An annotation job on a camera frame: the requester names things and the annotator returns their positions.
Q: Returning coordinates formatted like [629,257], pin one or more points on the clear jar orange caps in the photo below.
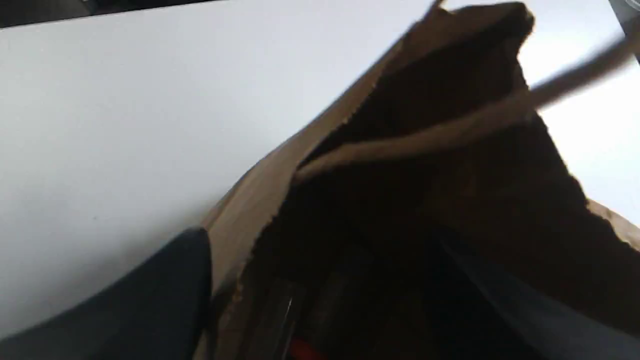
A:
[290,324]

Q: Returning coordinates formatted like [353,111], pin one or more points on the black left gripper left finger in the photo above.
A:
[155,312]

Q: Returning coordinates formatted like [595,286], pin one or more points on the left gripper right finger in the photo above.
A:
[484,313]

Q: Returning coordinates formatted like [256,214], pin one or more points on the brown paper bag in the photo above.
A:
[440,136]

